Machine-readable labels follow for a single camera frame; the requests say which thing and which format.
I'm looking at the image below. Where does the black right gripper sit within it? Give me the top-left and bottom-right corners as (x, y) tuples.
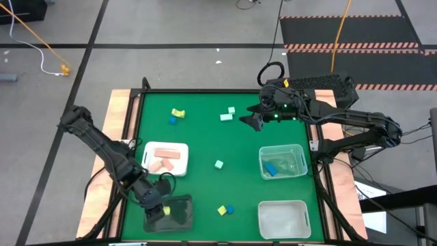
(238, 84), (305, 133)

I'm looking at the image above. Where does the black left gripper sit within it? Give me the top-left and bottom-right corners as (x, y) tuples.
(135, 178), (191, 226)

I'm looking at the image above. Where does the long wooden block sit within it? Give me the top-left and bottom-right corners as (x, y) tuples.
(154, 148), (182, 160)

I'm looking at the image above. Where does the frosted white bin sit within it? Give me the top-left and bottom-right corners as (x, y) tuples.
(257, 200), (312, 240)

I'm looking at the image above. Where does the dark grey transparent bin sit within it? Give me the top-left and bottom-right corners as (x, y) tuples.
(143, 193), (194, 234)

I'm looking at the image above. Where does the green table mat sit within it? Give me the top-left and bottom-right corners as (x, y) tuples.
(121, 92), (325, 242)

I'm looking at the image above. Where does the white opaque tray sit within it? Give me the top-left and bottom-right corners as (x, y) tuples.
(141, 141), (190, 177)

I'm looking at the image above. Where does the blue rectangular block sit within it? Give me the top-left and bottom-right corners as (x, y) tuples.
(264, 162), (279, 177)

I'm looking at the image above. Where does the clear transparent bin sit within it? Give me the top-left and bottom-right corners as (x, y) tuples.
(258, 143), (309, 180)

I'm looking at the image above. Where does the black power adapter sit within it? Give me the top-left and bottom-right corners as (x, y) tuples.
(351, 146), (368, 162)

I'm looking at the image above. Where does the black hazard-striped floor mat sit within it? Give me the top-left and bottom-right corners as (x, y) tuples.
(285, 47), (437, 92)
(279, 14), (421, 49)

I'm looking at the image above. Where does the white sheet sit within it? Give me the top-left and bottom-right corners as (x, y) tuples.
(354, 180), (389, 235)

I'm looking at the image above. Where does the black beam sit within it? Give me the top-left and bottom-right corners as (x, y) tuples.
(360, 184), (437, 213)

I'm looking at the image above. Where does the black box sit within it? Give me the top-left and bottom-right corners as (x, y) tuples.
(0, 0), (48, 25)

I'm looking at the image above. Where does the black looped floor cable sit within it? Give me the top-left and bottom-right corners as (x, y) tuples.
(257, 0), (286, 87)

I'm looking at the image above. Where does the black metal table frame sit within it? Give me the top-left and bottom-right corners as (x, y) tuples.
(76, 77), (368, 246)

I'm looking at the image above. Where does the yellow floor cable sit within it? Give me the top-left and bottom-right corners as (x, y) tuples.
(329, 0), (352, 74)

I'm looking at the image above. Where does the grey post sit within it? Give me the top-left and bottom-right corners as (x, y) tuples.
(429, 107), (437, 165)

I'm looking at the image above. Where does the white floor cable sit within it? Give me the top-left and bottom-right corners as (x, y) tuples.
(8, 0), (63, 77)

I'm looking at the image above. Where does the orange floor cable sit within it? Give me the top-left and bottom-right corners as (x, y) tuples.
(0, 2), (69, 68)

